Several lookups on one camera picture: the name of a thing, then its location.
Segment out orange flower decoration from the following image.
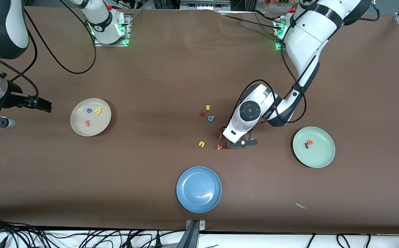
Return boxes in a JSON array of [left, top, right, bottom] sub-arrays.
[[262, 0, 291, 8]]

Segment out grey metal box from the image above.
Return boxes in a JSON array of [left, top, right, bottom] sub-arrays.
[[180, 0, 231, 11]]

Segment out brown table cover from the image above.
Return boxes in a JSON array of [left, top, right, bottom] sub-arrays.
[[0, 6, 399, 235]]

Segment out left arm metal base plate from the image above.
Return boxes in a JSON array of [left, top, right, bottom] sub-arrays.
[[275, 19, 288, 51]]

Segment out beige brown plate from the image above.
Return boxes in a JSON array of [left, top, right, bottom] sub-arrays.
[[70, 98, 112, 137]]

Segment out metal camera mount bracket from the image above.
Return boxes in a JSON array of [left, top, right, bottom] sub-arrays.
[[185, 219, 207, 248]]

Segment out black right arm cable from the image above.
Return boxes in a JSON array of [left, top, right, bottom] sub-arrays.
[[0, 0, 97, 104]]

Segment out black base cable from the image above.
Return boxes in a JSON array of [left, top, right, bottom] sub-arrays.
[[225, 10, 286, 30]]

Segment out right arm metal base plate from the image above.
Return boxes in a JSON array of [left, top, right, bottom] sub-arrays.
[[93, 15, 131, 47]]

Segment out blue plate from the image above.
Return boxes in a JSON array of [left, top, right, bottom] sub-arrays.
[[176, 166, 222, 214]]

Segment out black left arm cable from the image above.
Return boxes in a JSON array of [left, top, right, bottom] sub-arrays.
[[230, 0, 381, 124]]

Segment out tangled black cables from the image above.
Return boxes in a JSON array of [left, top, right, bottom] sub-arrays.
[[0, 215, 186, 248]]

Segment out pale green plate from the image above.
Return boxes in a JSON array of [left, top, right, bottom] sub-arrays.
[[292, 126, 336, 168]]

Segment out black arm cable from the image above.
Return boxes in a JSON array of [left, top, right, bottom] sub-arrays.
[[0, 0, 97, 104], [230, 0, 381, 124]]

